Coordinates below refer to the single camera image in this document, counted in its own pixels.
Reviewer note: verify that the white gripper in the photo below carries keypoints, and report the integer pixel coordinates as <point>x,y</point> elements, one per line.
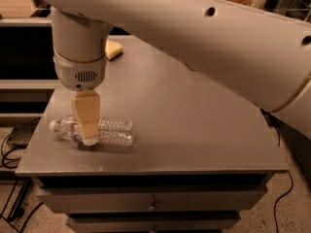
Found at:
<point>79,75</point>

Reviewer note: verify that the clear plastic water bottle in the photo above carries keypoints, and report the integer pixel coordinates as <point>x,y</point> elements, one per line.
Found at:
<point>118,132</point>

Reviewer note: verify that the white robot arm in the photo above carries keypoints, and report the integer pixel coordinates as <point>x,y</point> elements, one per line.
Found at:
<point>263,57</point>

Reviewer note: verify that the yellow sponge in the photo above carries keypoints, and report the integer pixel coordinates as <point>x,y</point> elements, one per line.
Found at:
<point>112,49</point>

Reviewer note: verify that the black power adapter box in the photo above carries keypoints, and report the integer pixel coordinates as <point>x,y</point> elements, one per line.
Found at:
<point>20,137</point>

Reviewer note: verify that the lower grey drawer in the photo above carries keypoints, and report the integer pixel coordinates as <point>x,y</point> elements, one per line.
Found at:
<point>148,223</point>

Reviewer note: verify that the grey drawer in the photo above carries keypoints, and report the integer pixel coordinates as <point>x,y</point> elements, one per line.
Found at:
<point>124,200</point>
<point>148,223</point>

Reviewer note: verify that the grey drawer cabinet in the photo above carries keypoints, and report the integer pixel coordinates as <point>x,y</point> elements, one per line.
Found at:
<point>189,133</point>

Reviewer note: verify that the upper grey drawer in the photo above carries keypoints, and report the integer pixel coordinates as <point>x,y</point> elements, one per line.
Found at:
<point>124,200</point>

